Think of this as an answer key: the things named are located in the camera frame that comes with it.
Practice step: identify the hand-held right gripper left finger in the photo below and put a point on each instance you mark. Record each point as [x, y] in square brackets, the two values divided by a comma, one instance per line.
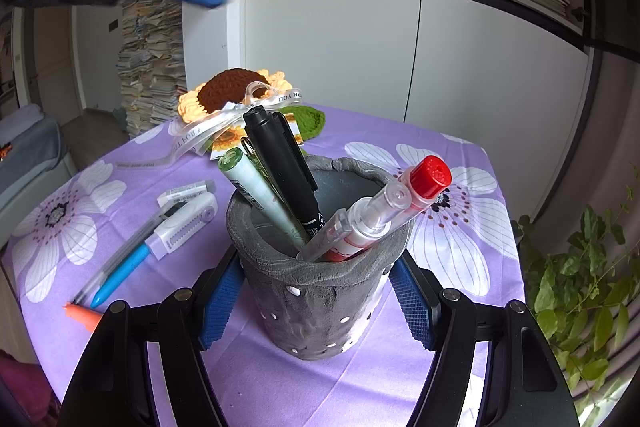
[220, 302]

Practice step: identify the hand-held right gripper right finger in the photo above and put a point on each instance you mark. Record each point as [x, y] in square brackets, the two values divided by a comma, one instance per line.
[412, 302]

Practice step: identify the white lilac correction tape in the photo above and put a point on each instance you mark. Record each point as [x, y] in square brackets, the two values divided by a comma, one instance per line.
[182, 229]

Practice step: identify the grey clay pen holder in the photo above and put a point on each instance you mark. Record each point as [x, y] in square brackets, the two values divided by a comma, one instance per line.
[310, 307]

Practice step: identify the clear cap red print pen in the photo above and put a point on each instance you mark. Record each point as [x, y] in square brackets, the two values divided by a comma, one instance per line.
[350, 227]

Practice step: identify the blue retractable pen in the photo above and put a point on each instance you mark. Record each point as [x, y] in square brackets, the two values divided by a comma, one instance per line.
[125, 271]

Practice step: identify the light green pen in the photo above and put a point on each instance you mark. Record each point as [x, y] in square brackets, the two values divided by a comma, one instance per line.
[250, 192]

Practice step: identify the frosted clear pen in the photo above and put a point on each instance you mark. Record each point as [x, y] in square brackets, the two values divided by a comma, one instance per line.
[107, 271]

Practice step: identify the orange highlighter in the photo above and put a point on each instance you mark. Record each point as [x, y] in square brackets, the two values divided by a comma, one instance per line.
[82, 316]

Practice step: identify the black marker pen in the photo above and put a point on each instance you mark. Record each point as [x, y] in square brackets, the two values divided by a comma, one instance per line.
[285, 167]

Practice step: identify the pile of papers and books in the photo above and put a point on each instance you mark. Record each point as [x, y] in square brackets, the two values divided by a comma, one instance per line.
[150, 72]

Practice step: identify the purple floral tablecloth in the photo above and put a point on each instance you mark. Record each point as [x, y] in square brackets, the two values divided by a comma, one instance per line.
[350, 387]

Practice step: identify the crochet sunflower bouquet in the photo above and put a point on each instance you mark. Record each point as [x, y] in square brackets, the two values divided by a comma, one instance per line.
[225, 87]

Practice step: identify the green potted plant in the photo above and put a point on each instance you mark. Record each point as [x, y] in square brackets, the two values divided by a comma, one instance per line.
[565, 302]

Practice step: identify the grey upholstered seat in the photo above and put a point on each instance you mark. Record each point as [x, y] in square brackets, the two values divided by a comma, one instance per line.
[30, 147]

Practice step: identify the white cabinet door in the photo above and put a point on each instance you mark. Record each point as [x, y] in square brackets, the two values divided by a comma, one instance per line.
[330, 52]
[500, 97]

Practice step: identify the dark red cloth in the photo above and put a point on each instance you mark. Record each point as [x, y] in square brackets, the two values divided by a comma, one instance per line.
[25, 387]

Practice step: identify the black wall switch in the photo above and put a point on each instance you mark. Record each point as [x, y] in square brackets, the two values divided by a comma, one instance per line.
[112, 25]

